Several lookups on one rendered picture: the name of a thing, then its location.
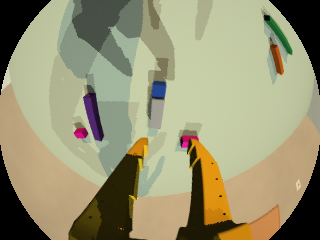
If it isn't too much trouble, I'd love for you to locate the green rod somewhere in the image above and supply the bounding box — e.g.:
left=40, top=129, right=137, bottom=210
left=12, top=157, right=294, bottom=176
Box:
left=264, top=15, right=292, bottom=55

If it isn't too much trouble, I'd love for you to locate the small blue block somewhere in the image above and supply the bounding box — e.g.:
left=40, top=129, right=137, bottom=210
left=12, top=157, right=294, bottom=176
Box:
left=152, top=81, right=167, bottom=98

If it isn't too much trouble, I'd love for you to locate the small magenta block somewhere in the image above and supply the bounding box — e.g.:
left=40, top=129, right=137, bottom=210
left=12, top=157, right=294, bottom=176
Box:
left=74, top=128, right=88, bottom=138
left=180, top=136, right=199, bottom=148

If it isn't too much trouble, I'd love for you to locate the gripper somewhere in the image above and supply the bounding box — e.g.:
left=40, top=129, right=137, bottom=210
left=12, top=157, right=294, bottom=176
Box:
left=68, top=137, right=253, bottom=240

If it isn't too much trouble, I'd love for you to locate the purple rod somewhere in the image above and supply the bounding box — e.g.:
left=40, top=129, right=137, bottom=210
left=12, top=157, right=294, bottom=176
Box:
left=83, top=93, right=104, bottom=142

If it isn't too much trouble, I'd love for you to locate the orange rod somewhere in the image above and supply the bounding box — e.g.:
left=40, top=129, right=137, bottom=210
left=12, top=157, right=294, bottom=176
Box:
left=270, top=44, right=284, bottom=75

